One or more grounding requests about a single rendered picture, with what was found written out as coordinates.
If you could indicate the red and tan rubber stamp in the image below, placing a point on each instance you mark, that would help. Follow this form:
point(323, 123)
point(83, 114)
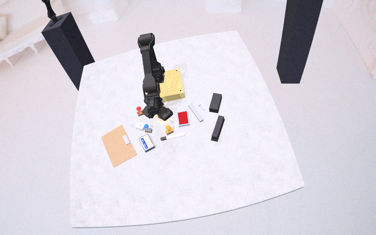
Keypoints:
point(139, 111)

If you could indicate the red ink pad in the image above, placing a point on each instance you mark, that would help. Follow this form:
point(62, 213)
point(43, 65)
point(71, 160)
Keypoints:
point(183, 118)

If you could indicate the yellow rubber stamp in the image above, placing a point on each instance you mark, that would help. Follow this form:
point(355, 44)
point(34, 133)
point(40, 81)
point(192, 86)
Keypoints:
point(169, 130)

